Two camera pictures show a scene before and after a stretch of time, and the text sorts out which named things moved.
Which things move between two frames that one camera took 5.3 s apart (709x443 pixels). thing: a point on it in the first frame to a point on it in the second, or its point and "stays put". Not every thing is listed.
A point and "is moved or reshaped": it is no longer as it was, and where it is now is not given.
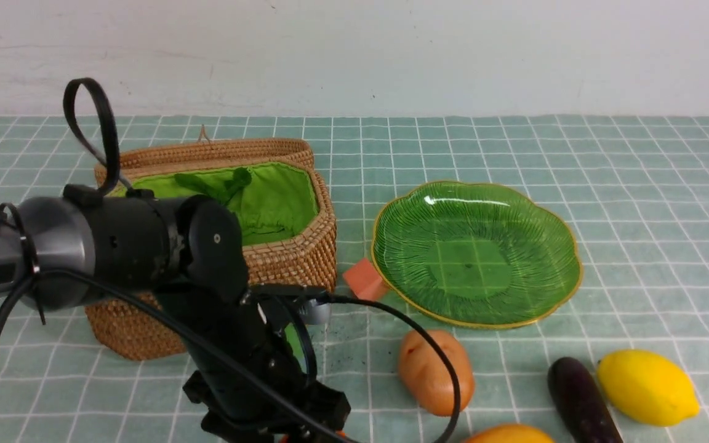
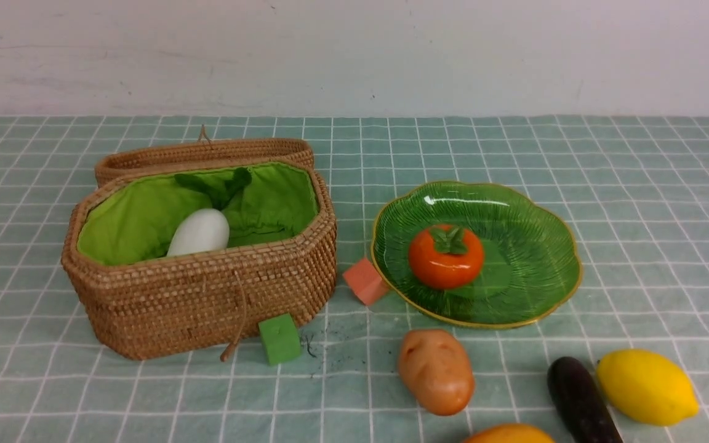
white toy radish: x=222 y=195 is moved or reshaped
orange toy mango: x=511 y=433 stays put
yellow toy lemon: x=647 y=387 stays put
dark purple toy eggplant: x=578 y=404 stays put
